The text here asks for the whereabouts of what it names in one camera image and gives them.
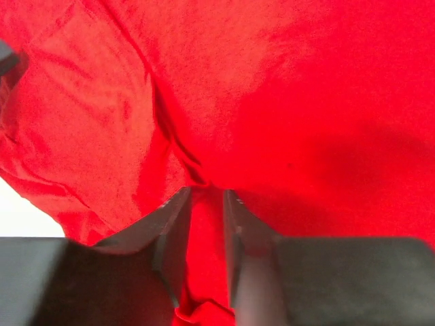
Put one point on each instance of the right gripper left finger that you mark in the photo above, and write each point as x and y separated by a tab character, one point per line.
134	277

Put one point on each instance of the red t-shirt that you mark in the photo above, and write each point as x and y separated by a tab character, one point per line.
319	114

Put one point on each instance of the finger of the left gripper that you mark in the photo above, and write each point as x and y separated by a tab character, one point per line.
8	58

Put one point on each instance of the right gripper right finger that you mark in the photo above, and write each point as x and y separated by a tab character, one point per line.
282	280

